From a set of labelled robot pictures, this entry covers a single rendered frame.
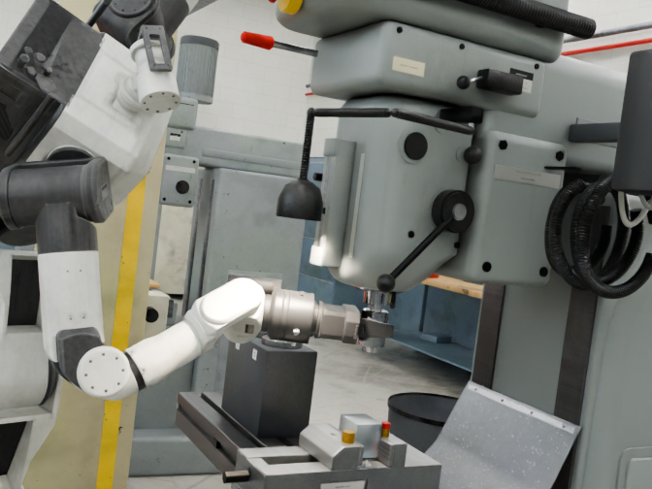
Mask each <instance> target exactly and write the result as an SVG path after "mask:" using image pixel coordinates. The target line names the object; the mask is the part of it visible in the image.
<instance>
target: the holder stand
mask: <svg viewBox="0 0 652 489"><path fill-rule="evenodd" d="M291 344H292V342H284V341H276V340H270V339H269V337H268V336H267V332H261V331H260V332H259V333H258V335H257V336H256V337H255V338H254V339H253V340H251V341H250V342H245V343H235V342H231V341H229V346H228V355H227V364H226V372H225V380H224V388H223V397H222V405H221V407H222V408H223V409H224V410H225V411H226V412H228V413H229V414H230V415H231V416H232V417H233V418H234V419H236V420H237V421H238V422H239V423H240V424H241V425H243V426H244V427H245V428H246V429H247V430H248V431H249V432H251V433H252V434H253V435H254V436H255V437H256V438H258V439H265V438H289V437H299V436H300V433H301V432H302V431H303V430H305V429H306V428H307V427H308V426H309V422H310V407H311V399H312V391H313V384H314V376H315V368H316V360H317V351H315V350H313V349H311V348H309V347H307V346H305V345H303V344H302V343H298V342H296V344H295V346H293V345H291Z"/></svg>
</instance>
